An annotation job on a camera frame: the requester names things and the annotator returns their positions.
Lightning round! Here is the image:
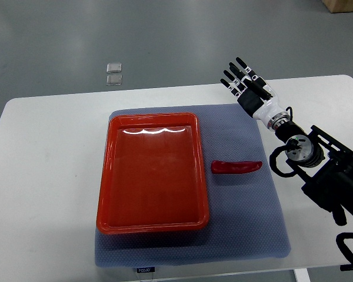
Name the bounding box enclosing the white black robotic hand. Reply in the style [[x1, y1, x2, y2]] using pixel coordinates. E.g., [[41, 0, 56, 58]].
[[220, 57, 292, 131]]

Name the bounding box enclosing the red pepper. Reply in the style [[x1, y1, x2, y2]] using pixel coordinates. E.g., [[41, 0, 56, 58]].
[[211, 160, 262, 174]]

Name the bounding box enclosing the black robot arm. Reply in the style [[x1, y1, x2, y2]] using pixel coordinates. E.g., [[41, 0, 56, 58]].
[[268, 108, 353, 226]]

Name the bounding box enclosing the red plastic tray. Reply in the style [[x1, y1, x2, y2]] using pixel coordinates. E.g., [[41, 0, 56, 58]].
[[96, 112, 209, 235]]

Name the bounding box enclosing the cardboard box corner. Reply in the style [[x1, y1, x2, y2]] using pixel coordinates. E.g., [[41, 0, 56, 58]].
[[322, 0, 353, 14]]

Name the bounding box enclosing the blue-grey mesh mat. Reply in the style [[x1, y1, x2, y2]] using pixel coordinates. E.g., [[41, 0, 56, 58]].
[[95, 104, 291, 268]]

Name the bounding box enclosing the white table leg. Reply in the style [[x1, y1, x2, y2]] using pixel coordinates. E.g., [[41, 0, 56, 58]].
[[294, 268, 311, 282]]

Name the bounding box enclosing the black mat label tag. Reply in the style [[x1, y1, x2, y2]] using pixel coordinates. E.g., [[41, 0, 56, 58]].
[[136, 266, 155, 273]]

